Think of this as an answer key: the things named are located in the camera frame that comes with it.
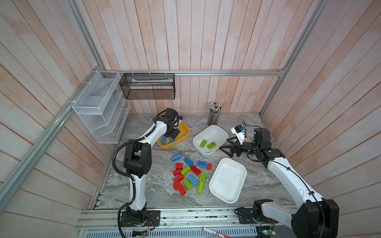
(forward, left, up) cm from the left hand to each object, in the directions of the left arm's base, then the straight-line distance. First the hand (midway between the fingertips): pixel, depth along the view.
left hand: (172, 133), depth 96 cm
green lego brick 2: (-4, -27, -9) cm, 28 cm away
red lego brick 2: (-22, -15, -8) cm, 28 cm away
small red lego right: (-20, -24, -8) cm, 32 cm away
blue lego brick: (0, +7, -7) cm, 10 cm away
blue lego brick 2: (-16, -11, -9) cm, 21 cm away
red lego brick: (-24, -4, -7) cm, 25 cm away
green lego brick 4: (-30, -10, -9) cm, 33 cm away
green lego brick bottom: (-32, -17, -8) cm, 37 cm away
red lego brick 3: (-26, -6, -8) cm, 28 cm away
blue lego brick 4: (-28, -13, -10) cm, 32 cm away
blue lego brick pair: (-13, -3, -9) cm, 16 cm away
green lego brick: (-2, -21, -9) cm, 23 cm away
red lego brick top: (-18, -5, -10) cm, 21 cm away
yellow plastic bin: (+8, -8, -8) cm, 14 cm away
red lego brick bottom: (-31, -5, -9) cm, 32 cm away
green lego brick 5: (-25, -19, -10) cm, 33 cm away
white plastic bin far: (+7, -29, -9) cm, 31 cm away
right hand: (-15, -30, +11) cm, 35 cm away
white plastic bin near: (-27, -34, -10) cm, 44 cm away
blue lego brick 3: (-18, -19, -9) cm, 27 cm away
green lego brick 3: (-22, -9, -8) cm, 25 cm away
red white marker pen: (-53, -24, -8) cm, 59 cm away
